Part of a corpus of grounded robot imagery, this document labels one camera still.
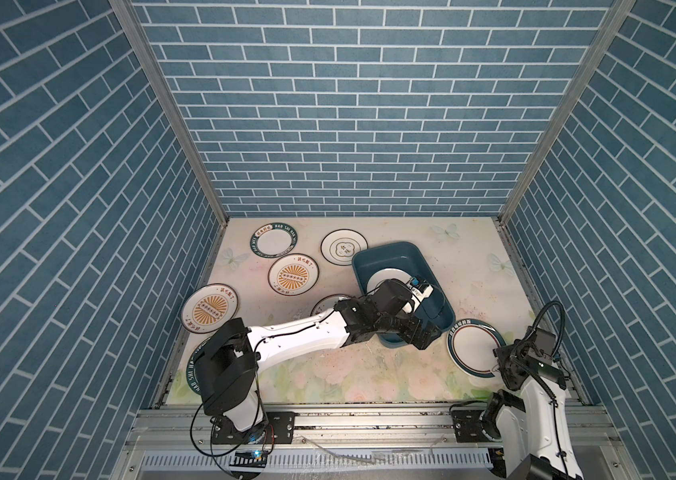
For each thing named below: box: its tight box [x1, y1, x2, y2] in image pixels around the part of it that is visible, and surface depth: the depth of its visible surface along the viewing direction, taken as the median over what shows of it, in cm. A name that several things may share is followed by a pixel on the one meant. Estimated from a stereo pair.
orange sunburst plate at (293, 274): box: [267, 253, 320, 297], surface depth 104 cm
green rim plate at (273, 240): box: [250, 222, 298, 259], surface depth 115 cm
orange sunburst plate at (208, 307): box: [181, 283, 239, 334], surface depth 98 cm
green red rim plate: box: [446, 318, 506, 378], surface depth 91 cm
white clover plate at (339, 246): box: [320, 228, 369, 266], surface depth 114 cm
